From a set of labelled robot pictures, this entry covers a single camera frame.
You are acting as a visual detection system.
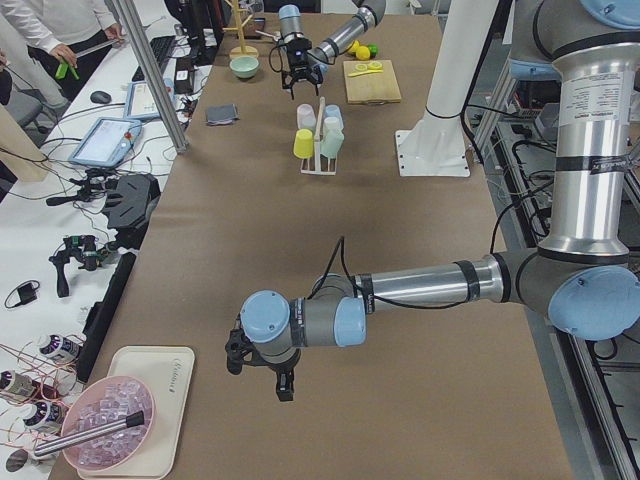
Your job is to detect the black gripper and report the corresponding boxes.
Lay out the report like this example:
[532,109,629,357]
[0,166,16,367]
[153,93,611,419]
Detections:
[281,41,323,100]
[225,328,300,402]

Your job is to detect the pink cup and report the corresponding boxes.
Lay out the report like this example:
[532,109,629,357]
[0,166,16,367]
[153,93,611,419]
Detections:
[296,103,316,131]

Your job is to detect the mint green cup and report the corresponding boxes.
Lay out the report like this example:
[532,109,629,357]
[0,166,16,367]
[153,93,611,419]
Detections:
[321,130,344,159]

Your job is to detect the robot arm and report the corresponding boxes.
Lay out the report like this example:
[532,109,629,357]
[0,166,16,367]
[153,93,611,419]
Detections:
[277,0,386,99]
[225,1,639,402]

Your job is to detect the light blue cup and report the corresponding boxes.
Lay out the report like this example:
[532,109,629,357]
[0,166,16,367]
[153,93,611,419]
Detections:
[324,104,343,128]

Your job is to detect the white cup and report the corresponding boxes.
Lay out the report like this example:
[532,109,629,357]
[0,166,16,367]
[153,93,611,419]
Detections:
[323,116,344,141]

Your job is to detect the yellow cup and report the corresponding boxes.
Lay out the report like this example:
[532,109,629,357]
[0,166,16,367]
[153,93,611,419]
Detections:
[293,128,314,159]

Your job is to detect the mint green bowl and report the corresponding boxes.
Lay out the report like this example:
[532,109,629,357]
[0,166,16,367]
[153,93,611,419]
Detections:
[229,55,260,80]

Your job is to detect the whole yellow lemon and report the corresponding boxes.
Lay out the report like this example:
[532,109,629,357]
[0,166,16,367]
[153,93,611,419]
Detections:
[346,40,360,56]
[355,45,371,61]

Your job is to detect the yellow plastic knife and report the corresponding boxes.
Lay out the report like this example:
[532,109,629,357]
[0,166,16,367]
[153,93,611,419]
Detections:
[348,69,383,78]

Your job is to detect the wooden mug tree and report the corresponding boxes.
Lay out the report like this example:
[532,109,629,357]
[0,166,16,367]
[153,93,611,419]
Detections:
[223,0,259,59]

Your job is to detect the bamboo cutting board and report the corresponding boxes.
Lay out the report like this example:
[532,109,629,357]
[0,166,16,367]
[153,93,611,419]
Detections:
[343,60,402,104]

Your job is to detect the grey folded cloth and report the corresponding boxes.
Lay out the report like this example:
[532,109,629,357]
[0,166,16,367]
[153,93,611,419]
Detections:
[206,103,239,126]

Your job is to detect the black monitor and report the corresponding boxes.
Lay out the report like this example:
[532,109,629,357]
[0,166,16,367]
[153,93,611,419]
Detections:
[181,0,225,66]

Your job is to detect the cream tray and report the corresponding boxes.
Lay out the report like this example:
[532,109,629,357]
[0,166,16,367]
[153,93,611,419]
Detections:
[65,346,195,479]

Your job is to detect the black keyboard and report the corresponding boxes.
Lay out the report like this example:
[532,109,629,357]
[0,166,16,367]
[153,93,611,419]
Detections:
[150,36,176,73]

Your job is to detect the metal tongs in bowl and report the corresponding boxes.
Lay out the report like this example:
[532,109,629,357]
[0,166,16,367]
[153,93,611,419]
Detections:
[33,410,145,458]

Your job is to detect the teach pendant tablet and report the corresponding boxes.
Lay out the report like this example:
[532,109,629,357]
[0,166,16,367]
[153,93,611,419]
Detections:
[124,81,160,120]
[69,117,142,168]

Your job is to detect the pink bowl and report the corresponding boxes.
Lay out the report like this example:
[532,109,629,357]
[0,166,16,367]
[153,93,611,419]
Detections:
[60,374,157,471]

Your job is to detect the black computer mouse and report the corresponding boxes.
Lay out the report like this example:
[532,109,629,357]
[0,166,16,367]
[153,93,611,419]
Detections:
[90,90,112,105]

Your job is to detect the person in white shirt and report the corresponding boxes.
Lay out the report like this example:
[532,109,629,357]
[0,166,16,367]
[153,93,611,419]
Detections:
[1,0,123,101]

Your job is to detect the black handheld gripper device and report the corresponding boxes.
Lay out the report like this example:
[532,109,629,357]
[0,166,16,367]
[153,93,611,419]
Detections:
[48,234,119,299]

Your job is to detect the white wire cup holder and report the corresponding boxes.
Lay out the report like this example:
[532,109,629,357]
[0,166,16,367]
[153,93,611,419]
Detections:
[300,97,338,176]

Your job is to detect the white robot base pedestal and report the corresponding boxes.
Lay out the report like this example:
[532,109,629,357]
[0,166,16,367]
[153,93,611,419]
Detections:
[395,0,511,177]

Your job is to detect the aluminium frame post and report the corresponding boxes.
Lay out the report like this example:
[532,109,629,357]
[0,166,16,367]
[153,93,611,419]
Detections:
[113,0,188,154]

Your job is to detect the wire bottle basket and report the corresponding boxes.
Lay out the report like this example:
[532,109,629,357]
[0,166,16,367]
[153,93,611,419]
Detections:
[1,333,83,447]

